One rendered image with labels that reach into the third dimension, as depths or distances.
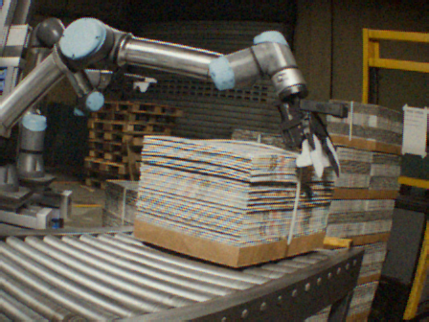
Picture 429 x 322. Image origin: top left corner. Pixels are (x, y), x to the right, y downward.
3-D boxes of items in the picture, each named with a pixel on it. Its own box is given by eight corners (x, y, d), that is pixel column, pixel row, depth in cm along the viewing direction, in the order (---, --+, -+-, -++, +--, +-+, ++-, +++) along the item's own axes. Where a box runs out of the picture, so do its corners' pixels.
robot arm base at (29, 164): (11, 173, 202) (12, 148, 201) (18, 170, 217) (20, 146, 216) (40, 178, 203) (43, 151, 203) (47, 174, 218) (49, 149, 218)
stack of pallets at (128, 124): (126, 184, 1004) (136, 103, 997) (174, 194, 960) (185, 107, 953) (79, 184, 887) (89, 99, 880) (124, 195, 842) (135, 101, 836)
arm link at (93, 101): (60, 9, 203) (112, 100, 222) (54, 12, 212) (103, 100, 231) (38, 25, 198) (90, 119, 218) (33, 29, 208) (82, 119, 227)
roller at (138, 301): (16, 255, 112) (15, 234, 111) (186, 332, 87) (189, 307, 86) (2, 255, 107) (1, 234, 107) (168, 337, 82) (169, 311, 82)
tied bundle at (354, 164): (275, 188, 281) (281, 136, 280) (316, 190, 299) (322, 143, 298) (332, 200, 251) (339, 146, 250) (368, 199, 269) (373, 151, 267)
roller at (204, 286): (70, 252, 128) (70, 232, 128) (247, 311, 103) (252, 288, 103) (56, 253, 124) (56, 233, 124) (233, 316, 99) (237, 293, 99)
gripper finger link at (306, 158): (303, 187, 126) (298, 149, 131) (325, 175, 123) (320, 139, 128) (295, 180, 124) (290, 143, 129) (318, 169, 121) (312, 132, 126)
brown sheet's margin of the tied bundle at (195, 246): (178, 235, 147) (179, 217, 147) (279, 258, 130) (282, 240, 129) (132, 237, 135) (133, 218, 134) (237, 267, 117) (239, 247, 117)
